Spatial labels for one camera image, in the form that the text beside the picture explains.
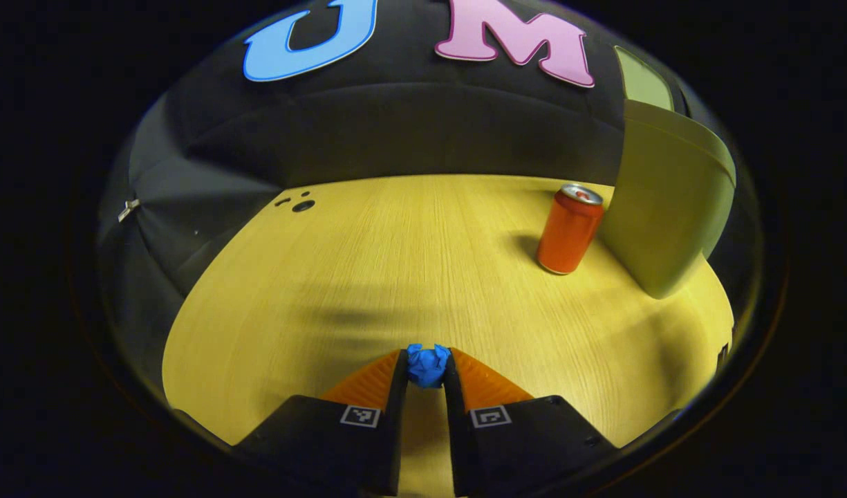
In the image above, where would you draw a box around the pale green desktop garbage bin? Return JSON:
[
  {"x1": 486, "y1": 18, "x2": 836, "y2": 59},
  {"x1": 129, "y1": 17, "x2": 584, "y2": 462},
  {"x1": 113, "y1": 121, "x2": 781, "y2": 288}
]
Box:
[{"x1": 596, "y1": 45, "x2": 736, "y2": 299}]

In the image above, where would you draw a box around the blue paper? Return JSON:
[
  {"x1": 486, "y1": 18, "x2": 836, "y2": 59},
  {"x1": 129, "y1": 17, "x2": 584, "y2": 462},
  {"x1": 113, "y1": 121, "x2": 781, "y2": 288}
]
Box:
[{"x1": 406, "y1": 343, "x2": 452, "y2": 389}]

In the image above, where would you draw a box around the orange pop can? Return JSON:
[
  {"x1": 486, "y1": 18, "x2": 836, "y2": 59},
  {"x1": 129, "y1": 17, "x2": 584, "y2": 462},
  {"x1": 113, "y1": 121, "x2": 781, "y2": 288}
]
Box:
[{"x1": 537, "y1": 183, "x2": 604, "y2": 276}]

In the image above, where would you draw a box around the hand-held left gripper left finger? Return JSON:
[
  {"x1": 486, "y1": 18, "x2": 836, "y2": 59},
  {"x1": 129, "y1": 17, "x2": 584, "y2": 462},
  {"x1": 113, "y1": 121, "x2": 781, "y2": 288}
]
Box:
[{"x1": 233, "y1": 349, "x2": 410, "y2": 497}]

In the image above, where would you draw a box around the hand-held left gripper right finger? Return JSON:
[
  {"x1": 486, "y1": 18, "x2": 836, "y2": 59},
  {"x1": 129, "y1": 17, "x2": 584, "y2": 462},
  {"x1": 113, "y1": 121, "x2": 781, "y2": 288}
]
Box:
[{"x1": 443, "y1": 347, "x2": 621, "y2": 497}]

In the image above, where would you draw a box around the black backdrop cloth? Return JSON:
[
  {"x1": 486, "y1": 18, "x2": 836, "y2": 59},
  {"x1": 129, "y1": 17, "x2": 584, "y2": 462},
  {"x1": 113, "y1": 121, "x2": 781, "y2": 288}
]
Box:
[{"x1": 98, "y1": 0, "x2": 763, "y2": 388}]

